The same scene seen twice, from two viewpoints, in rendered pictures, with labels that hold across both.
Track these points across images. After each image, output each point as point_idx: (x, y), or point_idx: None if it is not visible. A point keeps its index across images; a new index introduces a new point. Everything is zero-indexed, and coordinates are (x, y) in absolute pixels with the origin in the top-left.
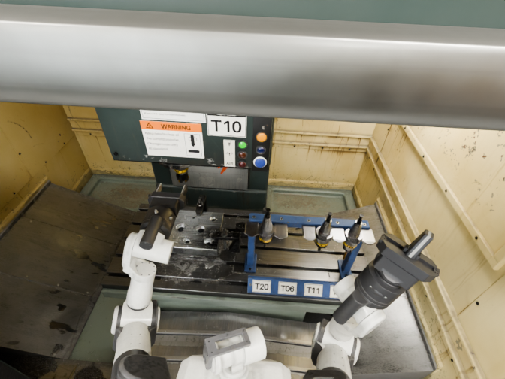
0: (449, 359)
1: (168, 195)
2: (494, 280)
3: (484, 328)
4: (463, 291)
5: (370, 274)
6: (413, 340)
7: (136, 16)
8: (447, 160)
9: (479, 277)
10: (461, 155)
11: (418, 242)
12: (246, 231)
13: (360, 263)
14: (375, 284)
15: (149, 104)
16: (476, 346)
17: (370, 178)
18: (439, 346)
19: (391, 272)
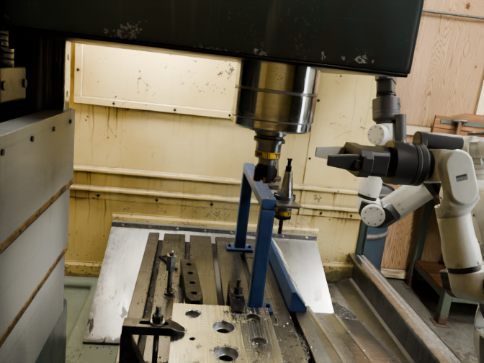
0: (317, 218)
1: (358, 145)
2: (308, 133)
3: (323, 166)
4: (294, 165)
5: (393, 97)
6: (292, 244)
7: None
8: (209, 94)
9: (298, 143)
10: (222, 81)
11: None
12: (296, 205)
13: (226, 240)
14: (398, 99)
15: None
16: (327, 181)
17: None
18: (305, 222)
19: (393, 88)
